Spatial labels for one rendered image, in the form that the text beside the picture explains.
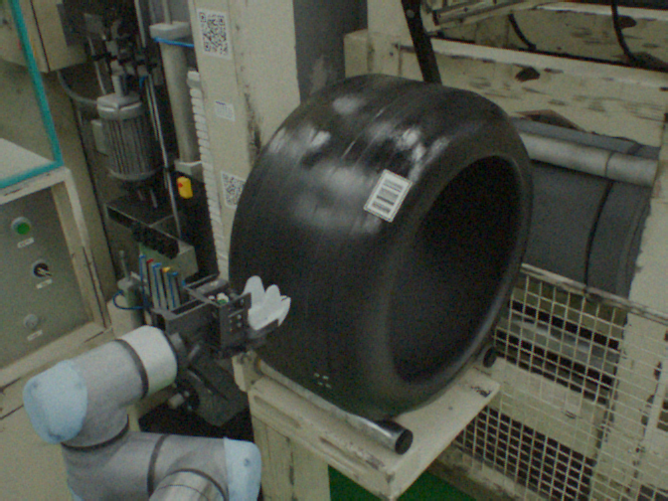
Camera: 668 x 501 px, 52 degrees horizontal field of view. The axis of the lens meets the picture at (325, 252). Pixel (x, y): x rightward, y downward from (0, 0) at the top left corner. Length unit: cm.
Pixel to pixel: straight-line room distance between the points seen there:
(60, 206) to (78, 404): 74
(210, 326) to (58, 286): 69
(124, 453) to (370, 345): 36
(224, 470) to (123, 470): 11
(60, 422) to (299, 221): 40
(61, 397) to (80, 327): 83
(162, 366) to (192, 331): 7
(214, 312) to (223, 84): 49
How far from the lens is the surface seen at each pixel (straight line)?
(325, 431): 126
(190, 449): 78
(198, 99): 129
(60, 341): 155
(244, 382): 135
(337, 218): 90
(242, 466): 76
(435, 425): 136
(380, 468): 121
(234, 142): 123
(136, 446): 81
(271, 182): 99
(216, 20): 118
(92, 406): 76
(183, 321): 81
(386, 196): 89
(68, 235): 147
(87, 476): 82
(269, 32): 118
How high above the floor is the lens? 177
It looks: 31 degrees down
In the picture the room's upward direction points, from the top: 4 degrees counter-clockwise
